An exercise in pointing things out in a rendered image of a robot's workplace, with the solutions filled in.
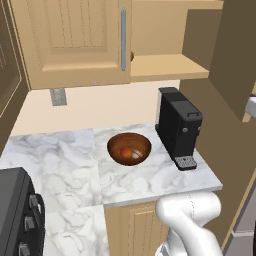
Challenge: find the brown wooden bowl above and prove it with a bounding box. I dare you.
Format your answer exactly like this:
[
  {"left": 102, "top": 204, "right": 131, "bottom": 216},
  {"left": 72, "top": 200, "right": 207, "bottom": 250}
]
[{"left": 106, "top": 132, "right": 153, "bottom": 166}]

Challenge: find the beige base cabinet door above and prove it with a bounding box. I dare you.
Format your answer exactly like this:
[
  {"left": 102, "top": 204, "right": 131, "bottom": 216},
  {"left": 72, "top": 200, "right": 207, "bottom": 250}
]
[{"left": 104, "top": 200, "right": 171, "bottom": 256}]

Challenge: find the brown tall side cabinet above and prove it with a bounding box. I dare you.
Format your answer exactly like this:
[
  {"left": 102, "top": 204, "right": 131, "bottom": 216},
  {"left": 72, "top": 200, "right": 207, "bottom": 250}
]
[{"left": 0, "top": 0, "right": 32, "bottom": 158}]

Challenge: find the orange round fruit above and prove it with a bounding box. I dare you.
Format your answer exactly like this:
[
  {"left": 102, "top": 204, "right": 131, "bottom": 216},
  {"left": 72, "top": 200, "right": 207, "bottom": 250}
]
[{"left": 120, "top": 147, "right": 132, "bottom": 158}]

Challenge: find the black coffee machine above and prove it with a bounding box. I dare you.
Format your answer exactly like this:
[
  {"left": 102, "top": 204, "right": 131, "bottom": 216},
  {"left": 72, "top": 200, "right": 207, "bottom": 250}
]
[{"left": 154, "top": 86, "right": 204, "bottom": 172}]

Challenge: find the brown tall panel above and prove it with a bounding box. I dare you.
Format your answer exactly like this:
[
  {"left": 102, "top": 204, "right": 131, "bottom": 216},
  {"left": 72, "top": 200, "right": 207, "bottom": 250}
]
[{"left": 179, "top": 0, "right": 256, "bottom": 249}]

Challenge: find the open beige wall shelf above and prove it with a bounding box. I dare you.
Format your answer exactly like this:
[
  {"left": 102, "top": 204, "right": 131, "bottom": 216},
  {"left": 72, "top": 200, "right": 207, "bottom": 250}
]
[{"left": 129, "top": 0, "right": 225, "bottom": 83}]

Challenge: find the grey wall outlet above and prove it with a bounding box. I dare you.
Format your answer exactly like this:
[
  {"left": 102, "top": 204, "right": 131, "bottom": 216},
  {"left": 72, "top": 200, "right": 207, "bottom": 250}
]
[{"left": 50, "top": 87, "right": 68, "bottom": 107}]

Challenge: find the silver cabinet door handle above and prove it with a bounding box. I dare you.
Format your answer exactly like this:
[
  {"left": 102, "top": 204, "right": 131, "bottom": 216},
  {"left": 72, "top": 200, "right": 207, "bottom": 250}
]
[{"left": 120, "top": 7, "right": 128, "bottom": 72}]

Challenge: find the beige wall cabinet door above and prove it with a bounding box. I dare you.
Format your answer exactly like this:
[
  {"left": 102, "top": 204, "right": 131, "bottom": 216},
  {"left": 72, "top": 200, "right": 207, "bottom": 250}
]
[{"left": 9, "top": 0, "right": 132, "bottom": 90}]

